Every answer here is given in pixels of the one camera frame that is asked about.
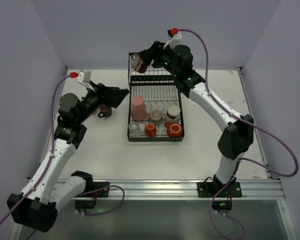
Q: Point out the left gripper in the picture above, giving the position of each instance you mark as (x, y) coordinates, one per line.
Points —
(103, 93)

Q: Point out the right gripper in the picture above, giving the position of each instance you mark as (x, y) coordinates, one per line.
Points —
(155, 51)

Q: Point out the dark red striped mug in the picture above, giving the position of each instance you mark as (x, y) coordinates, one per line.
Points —
(137, 64)

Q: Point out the black mug brown interior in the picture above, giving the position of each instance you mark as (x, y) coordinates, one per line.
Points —
(105, 111)

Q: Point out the tall pink plastic cup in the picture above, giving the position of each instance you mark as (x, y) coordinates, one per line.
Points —
(138, 108)

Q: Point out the clear glass cup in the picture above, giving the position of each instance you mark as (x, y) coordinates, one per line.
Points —
(134, 129)

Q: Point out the white steel cup wood band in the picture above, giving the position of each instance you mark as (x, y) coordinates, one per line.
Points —
(173, 114)

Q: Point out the orange teacup white rim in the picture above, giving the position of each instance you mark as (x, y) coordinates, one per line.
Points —
(174, 130)

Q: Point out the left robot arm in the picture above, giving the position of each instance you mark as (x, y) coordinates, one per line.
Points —
(38, 204)

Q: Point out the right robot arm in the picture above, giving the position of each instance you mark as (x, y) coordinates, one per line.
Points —
(237, 133)

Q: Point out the speckled beige ceramic cup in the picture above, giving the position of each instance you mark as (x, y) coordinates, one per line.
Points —
(156, 117)

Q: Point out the small orange cup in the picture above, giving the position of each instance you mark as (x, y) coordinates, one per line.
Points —
(150, 130)

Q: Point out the left controller box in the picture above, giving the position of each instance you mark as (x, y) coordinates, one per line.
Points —
(84, 205)

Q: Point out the controller box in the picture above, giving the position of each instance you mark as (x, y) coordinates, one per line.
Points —
(222, 206)
(84, 205)

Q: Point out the right controller box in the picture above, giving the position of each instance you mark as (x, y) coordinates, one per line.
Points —
(222, 206)

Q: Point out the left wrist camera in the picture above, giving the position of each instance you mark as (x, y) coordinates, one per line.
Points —
(84, 78)

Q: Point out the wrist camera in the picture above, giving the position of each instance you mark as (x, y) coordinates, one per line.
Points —
(175, 37)
(84, 78)

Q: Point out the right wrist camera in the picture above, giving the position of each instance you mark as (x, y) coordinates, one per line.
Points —
(175, 37)

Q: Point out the black wire dish rack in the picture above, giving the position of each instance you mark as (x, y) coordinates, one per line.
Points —
(159, 92)

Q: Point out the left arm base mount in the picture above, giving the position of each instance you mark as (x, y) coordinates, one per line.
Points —
(98, 189)

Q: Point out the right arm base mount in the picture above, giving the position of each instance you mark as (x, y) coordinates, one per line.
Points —
(211, 185)

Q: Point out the aluminium mounting rail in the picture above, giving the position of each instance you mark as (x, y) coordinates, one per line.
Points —
(191, 190)

